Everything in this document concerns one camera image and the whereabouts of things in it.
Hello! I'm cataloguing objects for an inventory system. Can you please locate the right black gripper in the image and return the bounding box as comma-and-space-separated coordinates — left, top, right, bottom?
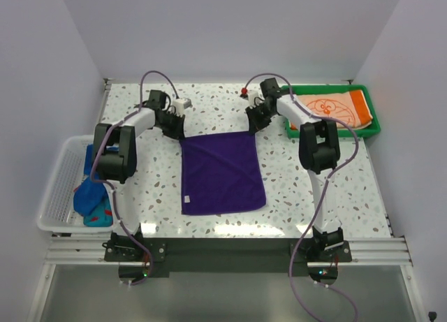
247, 102, 277, 135

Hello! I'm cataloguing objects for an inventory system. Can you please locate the purple towel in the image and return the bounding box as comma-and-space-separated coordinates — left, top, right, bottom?
180, 131, 267, 216

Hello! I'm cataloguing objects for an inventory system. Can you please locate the orange Doraemon towel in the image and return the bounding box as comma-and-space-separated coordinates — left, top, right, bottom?
298, 89, 373, 129

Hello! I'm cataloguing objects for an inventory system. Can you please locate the blue towel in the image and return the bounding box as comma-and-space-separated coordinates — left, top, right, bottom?
73, 144, 112, 221

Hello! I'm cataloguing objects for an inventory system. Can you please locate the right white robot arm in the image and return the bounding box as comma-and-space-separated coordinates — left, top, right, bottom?
240, 78, 344, 261

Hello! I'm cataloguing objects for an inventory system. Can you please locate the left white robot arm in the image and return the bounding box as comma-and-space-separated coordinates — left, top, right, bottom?
90, 89, 192, 236

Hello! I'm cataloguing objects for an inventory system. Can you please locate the green plastic tray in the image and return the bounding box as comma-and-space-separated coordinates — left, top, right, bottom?
292, 85, 381, 138

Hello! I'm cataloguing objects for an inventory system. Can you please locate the teal and red towel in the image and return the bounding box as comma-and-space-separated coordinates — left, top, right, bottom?
83, 198, 113, 228

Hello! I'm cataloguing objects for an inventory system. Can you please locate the white plastic basket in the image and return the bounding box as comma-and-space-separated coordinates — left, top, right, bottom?
37, 135, 115, 234

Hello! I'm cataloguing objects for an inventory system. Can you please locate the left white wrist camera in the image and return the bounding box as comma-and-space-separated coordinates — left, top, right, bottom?
172, 98, 192, 116

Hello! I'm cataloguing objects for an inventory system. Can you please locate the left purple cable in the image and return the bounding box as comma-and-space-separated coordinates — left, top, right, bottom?
89, 70, 181, 286

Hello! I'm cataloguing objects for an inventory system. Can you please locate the purple cable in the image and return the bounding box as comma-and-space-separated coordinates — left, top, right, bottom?
89, 70, 181, 286
241, 72, 360, 322

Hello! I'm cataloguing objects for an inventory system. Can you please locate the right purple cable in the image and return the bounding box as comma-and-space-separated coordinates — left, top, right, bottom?
241, 72, 360, 322

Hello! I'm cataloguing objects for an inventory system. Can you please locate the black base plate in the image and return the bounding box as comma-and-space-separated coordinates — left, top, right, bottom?
102, 233, 353, 280

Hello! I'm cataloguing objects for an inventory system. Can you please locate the aluminium rail frame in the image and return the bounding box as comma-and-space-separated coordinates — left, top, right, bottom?
44, 234, 413, 266

